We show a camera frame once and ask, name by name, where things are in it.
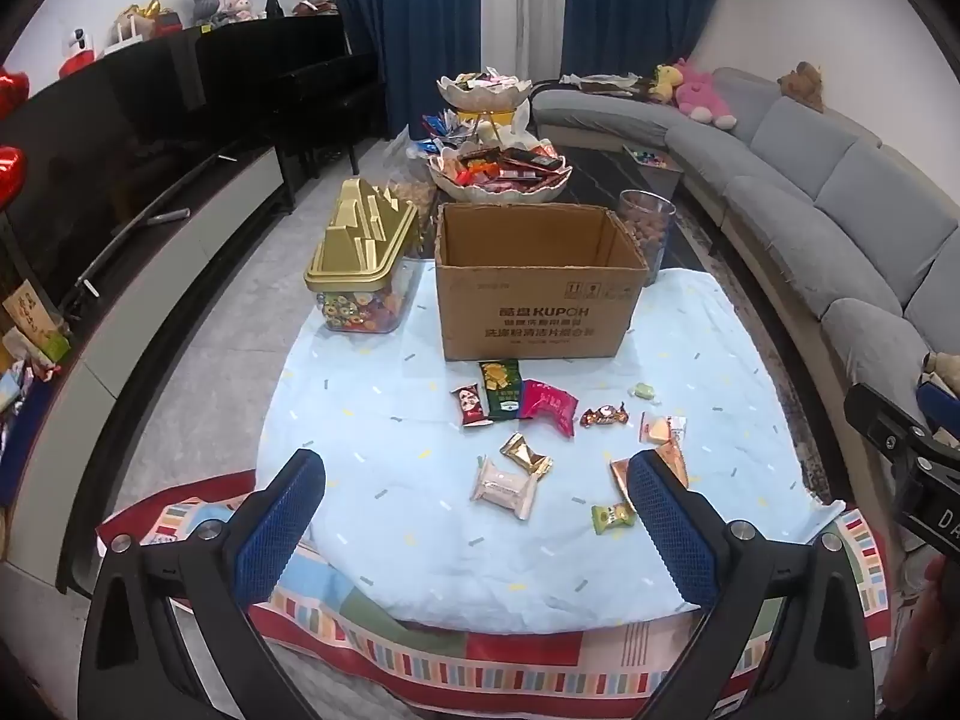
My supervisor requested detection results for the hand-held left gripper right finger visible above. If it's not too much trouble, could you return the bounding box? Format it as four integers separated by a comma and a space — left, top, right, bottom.
626, 448, 901, 720

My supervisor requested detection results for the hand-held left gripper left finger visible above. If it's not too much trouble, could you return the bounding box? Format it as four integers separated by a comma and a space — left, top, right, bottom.
77, 448, 327, 720

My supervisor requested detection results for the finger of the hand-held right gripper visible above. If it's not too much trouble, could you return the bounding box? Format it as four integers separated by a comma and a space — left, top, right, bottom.
916, 379, 960, 451
844, 382, 940, 466

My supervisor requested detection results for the orange gold snack packet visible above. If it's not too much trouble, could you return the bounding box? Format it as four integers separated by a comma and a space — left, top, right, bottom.
609, 439, 689, 503

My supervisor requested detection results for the clear packet with orange cake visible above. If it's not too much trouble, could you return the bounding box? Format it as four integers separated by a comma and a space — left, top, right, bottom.
640, 412, 688, 445

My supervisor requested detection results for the gold foil snack packet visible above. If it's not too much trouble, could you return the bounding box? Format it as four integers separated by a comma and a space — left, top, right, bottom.
500, 433, 554, 477

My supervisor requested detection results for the pink snack packet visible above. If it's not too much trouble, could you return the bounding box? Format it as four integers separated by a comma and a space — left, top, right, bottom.
519, 379, 580, 437

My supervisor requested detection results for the brown cardboard box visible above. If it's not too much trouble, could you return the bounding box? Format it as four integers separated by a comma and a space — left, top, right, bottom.
433, 201, 650, 362

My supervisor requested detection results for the heap of assorted wrapped snacks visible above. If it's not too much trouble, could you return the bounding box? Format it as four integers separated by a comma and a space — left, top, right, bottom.
431, 139, 567, 185
446, 66, 522, 91

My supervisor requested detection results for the person's right hand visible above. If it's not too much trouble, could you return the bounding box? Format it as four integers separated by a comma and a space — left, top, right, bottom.
881, 555, 960, 720

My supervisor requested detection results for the beige plush toy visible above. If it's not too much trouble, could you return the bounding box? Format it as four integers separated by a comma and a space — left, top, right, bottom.
919, 351, 960, 398

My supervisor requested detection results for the green wrapped candy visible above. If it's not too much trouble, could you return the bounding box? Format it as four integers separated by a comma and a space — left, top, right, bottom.
591, 502, 638, 536

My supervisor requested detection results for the white snack packet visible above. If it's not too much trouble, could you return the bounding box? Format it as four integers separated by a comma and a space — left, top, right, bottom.
470, 456, 542, 521

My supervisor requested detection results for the colourful striped mat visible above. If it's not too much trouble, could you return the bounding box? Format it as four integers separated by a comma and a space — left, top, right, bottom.
97, 469, 893, 720

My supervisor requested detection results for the green snack packet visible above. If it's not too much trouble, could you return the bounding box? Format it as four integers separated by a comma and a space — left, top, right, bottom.
478, 358, 524, 421

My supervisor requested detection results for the grey sectional sofa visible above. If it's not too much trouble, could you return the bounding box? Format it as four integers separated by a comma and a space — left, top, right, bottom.
531, 66, 960, 421

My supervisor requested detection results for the small red snack packet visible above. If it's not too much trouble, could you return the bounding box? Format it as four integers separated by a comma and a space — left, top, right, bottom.
450, 384, 494, 428

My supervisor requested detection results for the clear candy container gold lid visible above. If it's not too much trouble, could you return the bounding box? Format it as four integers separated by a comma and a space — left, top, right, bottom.
304, 178, 422, 334

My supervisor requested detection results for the clear jar of brown nuts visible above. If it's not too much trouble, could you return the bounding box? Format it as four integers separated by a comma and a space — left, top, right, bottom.
619, 190, 677, 287

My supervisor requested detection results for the clutter of colourful boxes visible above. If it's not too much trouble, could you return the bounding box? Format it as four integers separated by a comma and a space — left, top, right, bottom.
0, 277, 72, 466

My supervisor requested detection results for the grey bin of toys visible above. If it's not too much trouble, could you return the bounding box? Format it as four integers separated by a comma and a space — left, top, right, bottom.
622, 144, 685, 200

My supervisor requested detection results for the brown teddy bear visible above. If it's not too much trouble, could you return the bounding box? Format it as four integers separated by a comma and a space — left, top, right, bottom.
778, 61, 826, 113

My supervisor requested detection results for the clear bag of peanuts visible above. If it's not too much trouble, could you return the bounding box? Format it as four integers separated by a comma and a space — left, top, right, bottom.
379, 139, 440, 233

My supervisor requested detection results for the pink plush toy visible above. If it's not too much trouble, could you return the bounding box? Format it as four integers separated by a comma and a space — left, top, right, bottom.
673, 58, 740, 130

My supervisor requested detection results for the two-tier white bowl stand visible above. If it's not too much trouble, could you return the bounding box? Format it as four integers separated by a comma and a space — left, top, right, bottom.
426, 67, 572, 205

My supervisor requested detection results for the black curved television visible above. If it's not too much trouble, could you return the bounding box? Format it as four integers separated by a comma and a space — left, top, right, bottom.
0, 34, 226, 301

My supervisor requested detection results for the red heart balloon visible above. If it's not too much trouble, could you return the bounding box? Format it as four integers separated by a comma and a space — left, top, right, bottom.
0, 67, 31, 121
0, 146, 27, 207

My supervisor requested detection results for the crumpled cloth pile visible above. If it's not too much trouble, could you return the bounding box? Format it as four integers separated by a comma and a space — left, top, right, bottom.
561, 72, 653, 97

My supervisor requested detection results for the black piano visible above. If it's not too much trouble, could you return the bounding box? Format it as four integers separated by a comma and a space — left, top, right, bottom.
169, 11, 380, 215

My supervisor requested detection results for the blue curtain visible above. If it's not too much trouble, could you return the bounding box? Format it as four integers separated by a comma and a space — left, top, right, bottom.
562, 0, 734, 80
313, 0, 481, 143

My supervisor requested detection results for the white and red figurine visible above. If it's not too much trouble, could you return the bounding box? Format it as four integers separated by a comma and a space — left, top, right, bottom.
58, 28, 98, 78

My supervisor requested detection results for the white bag with gold bow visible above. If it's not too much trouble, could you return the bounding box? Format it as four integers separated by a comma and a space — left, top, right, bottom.
112, 0, 185, 42

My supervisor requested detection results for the white sheer curtain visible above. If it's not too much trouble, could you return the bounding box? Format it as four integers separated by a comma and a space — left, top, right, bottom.
480, 0, 571, 83

